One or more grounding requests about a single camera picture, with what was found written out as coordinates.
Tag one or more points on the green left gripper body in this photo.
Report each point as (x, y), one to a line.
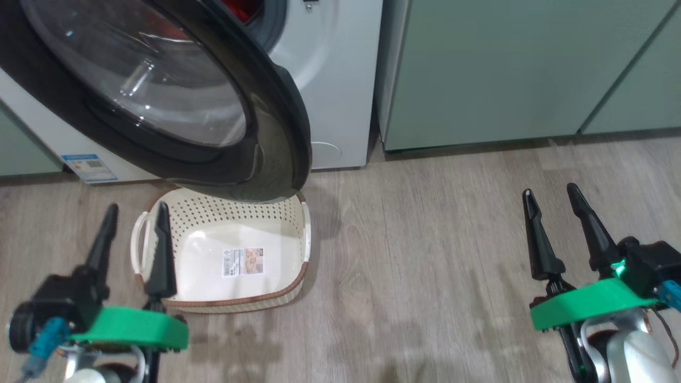
(138, 327)

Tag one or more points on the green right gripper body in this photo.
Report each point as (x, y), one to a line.
(585, 306)

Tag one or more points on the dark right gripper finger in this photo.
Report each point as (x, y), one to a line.
(540, 244)
(596, 239)

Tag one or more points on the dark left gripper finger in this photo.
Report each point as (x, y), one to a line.
(162, 260)
(104, 244)

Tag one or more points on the black glass washing machine door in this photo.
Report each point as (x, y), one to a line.
(266, 133)

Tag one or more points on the red white basketball jersey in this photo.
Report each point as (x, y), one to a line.
(239, 8)

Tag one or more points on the cream plastic laundry basket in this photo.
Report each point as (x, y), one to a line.
(197, 255)

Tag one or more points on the printed basket product label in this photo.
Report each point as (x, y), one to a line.
(243, 261)

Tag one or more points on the white washing machine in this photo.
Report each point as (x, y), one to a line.
(340, 80)

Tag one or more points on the grey rubber door gasket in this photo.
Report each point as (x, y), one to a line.
(274, 21)

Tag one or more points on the blue white energy label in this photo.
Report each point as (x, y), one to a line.
(88, 167)

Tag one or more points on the pale green cabinet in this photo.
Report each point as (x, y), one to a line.
(479, 69)
(649, 96)
(21, 149)

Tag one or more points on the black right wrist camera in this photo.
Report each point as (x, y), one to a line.
(652, 263)

